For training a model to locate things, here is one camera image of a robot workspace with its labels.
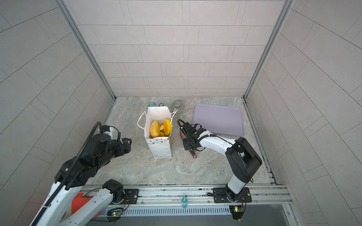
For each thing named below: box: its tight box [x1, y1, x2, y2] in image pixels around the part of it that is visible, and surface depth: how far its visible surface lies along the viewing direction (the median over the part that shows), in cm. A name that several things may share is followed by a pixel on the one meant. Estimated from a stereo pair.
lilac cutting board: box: [191, 103, 244, 137], surface depth 107 cm
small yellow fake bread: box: [163, 119, 173, 137], surface depth 80 cm
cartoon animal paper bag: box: [143, 105, 173, 160], surface depth 77 cm
